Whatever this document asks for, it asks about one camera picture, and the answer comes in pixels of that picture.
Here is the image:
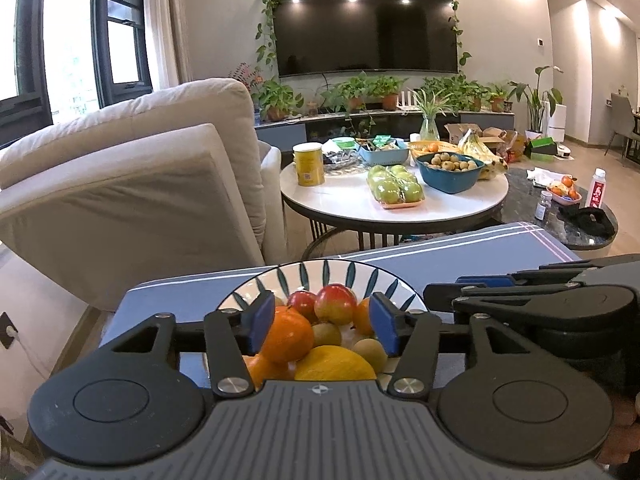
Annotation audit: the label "cardboard box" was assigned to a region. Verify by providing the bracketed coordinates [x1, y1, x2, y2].
[445, 122, 526, 162]

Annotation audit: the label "yellow can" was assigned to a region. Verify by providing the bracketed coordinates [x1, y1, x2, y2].
[292, 142, 326, 187]

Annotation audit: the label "crinkled snack bags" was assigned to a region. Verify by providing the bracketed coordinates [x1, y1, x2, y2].
[322, 149, 362, 172]

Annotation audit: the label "grey dining chair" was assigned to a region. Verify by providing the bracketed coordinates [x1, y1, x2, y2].
[605, 92, 640, 162]

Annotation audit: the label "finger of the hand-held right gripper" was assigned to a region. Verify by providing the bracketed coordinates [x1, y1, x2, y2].
[425, 282, 551, 321]
[456, 265, 593, 289]

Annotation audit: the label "striped ceramic plate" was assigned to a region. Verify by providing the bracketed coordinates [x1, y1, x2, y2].
[215, 259, 430, 386]

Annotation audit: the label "white air purifier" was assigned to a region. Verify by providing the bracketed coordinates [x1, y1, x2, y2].
[547, 102, 569, 142]

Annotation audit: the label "large leaf floor plant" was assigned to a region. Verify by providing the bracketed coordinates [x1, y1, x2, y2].
[509, 65, 564, 136]

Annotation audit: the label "black framed window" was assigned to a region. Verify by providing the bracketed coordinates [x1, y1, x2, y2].
[0, 0, 153, 151]

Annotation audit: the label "pile of longans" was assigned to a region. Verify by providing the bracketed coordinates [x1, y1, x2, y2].
[421, 152, 480, 172]

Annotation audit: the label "glass vase with green plant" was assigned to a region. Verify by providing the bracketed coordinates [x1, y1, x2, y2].
[412, 89, 453, 142]

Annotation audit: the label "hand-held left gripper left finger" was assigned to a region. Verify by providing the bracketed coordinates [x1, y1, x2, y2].
[106, 292, 276, 397]

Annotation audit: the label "red berry branch decoration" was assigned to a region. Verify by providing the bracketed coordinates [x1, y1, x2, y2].
[230, 62, 264, 93]

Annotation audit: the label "green potted plant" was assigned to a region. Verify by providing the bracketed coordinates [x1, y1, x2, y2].
[487, 82, 512, 113]
[322, 72, 371, 113]
[420, 75, 488, 113]
[252, 80, 303, 122]
[367, 76, 408, 111]

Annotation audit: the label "yellow lemon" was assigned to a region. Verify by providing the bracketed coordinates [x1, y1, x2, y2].
[294, 345, 377, 382]

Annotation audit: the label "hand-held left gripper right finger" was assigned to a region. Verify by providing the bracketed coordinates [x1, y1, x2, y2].
[369, 292, 533, 399]

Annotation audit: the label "red label bottle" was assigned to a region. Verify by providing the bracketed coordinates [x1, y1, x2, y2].
[585, 169, 607, 209]

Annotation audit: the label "blue striped tablecloth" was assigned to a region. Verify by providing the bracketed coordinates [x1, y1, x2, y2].
[97, 220, 583, 391]

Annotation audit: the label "round white side table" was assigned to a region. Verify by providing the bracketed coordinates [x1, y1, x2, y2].
[279, 152, 510, 261]

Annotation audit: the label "dark wall socket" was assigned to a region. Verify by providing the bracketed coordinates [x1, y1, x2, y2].
[0, 311, 18, 350]

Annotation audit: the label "grey television cabinet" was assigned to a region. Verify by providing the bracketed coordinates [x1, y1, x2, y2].
[255, 109, 516, 153]

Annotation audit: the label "small red apple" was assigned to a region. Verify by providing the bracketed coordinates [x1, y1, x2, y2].
[314, 284, 358, 325]
[286, 290, 318, 323]

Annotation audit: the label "packaged green apples tray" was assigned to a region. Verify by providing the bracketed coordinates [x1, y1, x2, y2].
[367, 164, 426, 209]

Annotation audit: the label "pink dish with fruit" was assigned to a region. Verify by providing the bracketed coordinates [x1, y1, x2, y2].
[546, 175, 582, 206]

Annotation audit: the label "orange woven basket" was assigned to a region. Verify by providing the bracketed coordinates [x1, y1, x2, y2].
[407, 141, 461, 157]

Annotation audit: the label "beige recliner armchair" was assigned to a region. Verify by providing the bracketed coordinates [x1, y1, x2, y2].
[0, 77, 288, 313]

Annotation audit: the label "brown longan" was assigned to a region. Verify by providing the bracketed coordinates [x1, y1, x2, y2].
[312, 322, 342, 348]
[352, 338, 390, 372]

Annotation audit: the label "bunch of bananas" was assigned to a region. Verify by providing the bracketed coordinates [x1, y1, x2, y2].
[457, 130, 508, 181]

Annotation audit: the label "wall mounted television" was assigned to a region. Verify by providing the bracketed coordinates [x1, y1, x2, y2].
[269, 0, 460, 78]

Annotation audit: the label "blue bowl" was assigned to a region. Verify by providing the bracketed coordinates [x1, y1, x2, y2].
[416, 152, 486, 195]

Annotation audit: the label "white cloth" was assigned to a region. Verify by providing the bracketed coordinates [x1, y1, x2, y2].
[527, 166, 566, 186]

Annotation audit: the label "orange tangerine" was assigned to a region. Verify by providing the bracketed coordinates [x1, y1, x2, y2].
[261, 306, 316, 365]
[352, 297, 375, 338]
[245, 354, 292, 391]

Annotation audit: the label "black pouch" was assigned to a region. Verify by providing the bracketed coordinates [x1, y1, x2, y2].
[557, 206, 617, 238]

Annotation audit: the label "cream curtain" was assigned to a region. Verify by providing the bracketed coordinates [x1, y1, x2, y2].
[145, 0, 193, 88]

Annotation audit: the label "dark marble round table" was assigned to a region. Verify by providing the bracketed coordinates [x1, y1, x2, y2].
[500, 167, 621, 252]

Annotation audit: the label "person's right hand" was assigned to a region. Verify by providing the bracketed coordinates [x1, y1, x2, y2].
[597, 392, 640, 467]

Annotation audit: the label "white power cable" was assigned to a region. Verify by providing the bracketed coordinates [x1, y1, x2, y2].
[6, 327, 53, 378]

